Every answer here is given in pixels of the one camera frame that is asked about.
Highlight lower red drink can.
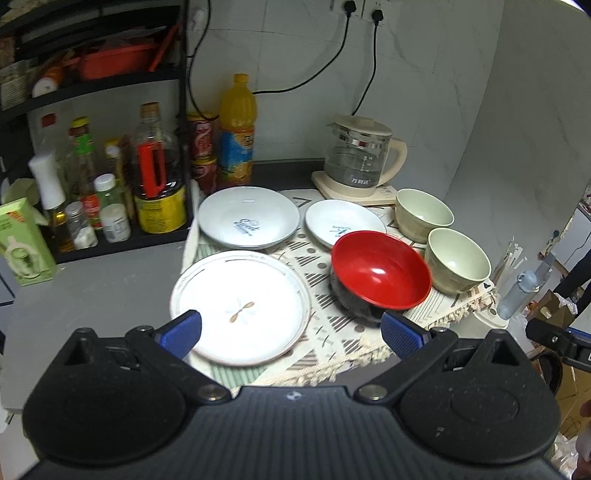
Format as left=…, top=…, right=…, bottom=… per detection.
left=191, top=155, right=217, bottom=195

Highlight black power cable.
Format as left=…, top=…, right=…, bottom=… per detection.
left=351, top=9, right=387, bottom=116
left=252, top=0, right=358, bottom=96

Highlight dark soy sauce bottle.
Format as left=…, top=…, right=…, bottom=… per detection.
left=131, top=102, right=186, bottom=235

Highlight cream drying rack stand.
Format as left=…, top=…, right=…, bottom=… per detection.
left=472, top=237, right=527, bottom=332

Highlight cream kettle base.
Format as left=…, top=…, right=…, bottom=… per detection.
left=311, top=171, right=398, bottom=206

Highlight pale green bowl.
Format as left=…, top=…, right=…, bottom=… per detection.
left=394, top=189, right=455, bottom=244
left=425, top=228, right=491, bottom=295

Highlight black power cable left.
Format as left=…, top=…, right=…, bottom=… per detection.
left=252, top=0, right=358, bottom=96

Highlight red bowl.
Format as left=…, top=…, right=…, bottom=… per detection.
left=329, top=231, right=432, bottom=323

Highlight green label sauce bottle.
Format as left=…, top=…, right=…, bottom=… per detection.
left=69, top=116, right=102, bottom=231

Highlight small white pill jar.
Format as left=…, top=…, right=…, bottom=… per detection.
left=99, top=204, right=131, bottom=243

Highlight black metal shelf rack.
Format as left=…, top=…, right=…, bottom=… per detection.
left=1, top=1, right=193, bottom=263

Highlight patterned table mat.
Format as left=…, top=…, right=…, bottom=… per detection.
left=181, top=189, right=496, bottom=392

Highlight glass kettle cream handle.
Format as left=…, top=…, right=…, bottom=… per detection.
left=324, top=115, right=408, bottom=190

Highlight blue baby bottle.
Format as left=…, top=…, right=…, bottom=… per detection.
left=497, top=251, right=555, bottom=320

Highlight orange juice bottle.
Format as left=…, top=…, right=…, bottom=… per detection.
left=218, top=73, right=257, bottom=188

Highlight white cap oil bottle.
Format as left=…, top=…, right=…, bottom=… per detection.
left=28, top=150, right=74, bottom=253

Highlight large white plate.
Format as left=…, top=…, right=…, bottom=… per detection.
left=169, top=251, right=311, bottom=367

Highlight black power cable right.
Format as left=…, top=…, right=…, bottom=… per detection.
left=351, top=9, right=387, bottom=116

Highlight white deep plate blue print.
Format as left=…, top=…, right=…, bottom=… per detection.
left=198, top=186, right=301, bottom=250

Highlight small white plate blue print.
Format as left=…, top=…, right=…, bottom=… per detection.
left=304, top=200, right=387, bottom=249

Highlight green carton box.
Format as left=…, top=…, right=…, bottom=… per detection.
left=0, top=198, right=57, bottom=286

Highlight clear salt shaker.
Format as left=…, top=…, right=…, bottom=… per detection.
left=65, top=201, right=98, bottom=250

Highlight red pot on shelf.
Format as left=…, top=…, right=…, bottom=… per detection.
left=63, top=43, right=157, bottom=81

